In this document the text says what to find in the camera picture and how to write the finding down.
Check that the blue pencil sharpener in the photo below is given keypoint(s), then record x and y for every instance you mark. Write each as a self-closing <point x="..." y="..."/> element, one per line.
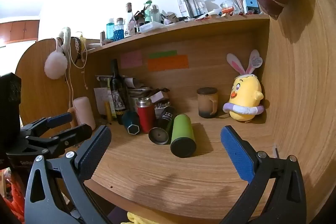
<point x="251" y="5"/>

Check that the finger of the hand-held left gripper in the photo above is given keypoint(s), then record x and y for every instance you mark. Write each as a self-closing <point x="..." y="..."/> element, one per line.
<point x="59" y="119"/>
<point x="77" y="131"/>

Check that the clear plastic package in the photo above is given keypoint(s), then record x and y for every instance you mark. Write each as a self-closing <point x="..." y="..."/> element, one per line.
<point x="190" y="5"/>

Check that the small white box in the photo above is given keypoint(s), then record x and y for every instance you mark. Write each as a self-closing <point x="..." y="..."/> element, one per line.
<point x="159" y="95"/>

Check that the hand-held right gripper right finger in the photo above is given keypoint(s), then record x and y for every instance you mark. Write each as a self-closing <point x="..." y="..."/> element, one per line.
<point x="237" y="154"/>

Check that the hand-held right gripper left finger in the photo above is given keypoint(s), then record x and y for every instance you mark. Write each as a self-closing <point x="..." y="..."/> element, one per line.
<point x="95" y="151"/>

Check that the yellow tube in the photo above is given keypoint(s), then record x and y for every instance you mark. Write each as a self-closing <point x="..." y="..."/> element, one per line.
<point x="107" y="109"/>

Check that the dotted headband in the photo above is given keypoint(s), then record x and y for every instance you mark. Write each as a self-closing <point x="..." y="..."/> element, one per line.
<point x="78" y="49"/>

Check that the blue dotted bottle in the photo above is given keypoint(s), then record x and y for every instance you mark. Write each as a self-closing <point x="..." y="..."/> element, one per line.
<point x="118" y="29"/>

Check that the dark teal hexagonal cup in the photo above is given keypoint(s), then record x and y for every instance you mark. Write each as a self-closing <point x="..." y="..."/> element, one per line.
<point x="131" y="123"/>

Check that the green sticky note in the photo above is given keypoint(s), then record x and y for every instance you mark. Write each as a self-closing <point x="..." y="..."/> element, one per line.
<point x="162" y="54"/>

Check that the yellow chick plush toy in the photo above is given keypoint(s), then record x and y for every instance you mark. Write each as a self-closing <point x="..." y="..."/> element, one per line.
<point x="245" y="98"/>

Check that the dark wine bottle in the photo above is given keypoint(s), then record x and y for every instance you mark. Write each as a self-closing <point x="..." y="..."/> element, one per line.
<point x="115" y="92"/>

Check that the white paper note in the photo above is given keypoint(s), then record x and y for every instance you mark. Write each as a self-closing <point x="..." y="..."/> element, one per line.
<point x="101" y="98"/>

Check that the pile of papers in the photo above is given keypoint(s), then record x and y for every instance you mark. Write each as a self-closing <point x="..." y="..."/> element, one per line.
<point x="139" y="88"/>

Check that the teal bottle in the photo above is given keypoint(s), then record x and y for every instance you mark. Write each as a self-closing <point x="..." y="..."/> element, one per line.
<point x="110" y="28"/>

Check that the red thermos cup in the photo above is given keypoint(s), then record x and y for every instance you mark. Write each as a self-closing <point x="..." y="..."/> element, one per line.
<point x="146" y="117"/>

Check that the white plastic box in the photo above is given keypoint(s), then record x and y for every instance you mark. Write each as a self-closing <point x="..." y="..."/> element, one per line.
<point x="152" y="27"/>

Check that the brown mug with lid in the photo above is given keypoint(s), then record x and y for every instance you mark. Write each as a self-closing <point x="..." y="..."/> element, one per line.
<point x="206" y="106"/>

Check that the green cup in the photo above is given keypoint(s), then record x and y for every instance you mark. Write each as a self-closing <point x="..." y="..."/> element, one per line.
<point x="182" y="136"/>

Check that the yellow cloth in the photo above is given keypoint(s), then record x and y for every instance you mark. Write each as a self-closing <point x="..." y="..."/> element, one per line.
<point x="137" y="218"/>

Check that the clear glass bottle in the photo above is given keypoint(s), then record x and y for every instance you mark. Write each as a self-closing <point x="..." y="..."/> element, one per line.
<point x="129" y="20"/>

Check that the wooden desk shelf unit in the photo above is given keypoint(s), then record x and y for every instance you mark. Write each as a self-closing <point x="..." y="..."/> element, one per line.
<point x="183" y="174"/>

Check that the orange sticky note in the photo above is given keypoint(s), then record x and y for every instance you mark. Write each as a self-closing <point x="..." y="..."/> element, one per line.
<point x="168" y="63"/>

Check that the pink sticky note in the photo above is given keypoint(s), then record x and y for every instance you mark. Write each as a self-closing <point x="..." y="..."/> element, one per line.
<point x="131" y="59"/>

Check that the orange cloth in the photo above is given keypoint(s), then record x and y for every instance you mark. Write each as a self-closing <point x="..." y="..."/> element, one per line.
<point x="11" y="190"/>

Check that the green pump bottle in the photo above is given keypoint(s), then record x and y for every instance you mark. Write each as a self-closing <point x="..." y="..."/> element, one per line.
<point x="148" y="12"/>

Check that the white fluffy earmuffs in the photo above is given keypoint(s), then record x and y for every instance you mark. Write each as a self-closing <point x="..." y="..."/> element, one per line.
<point x="56" y="62"/>

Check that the orange wooden cabinet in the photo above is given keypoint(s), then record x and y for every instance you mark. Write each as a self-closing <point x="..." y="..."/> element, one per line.
<point x="18" y="29"/>

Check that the black cup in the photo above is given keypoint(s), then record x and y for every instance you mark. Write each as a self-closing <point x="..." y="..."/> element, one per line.
<point x="164" y="121"/>

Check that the pink cup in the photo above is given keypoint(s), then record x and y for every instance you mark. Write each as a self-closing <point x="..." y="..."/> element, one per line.
<point x="84" y="112"/>

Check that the short glass jar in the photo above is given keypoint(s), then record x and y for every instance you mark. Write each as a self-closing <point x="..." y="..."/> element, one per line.
<point x="227" y="6"/>

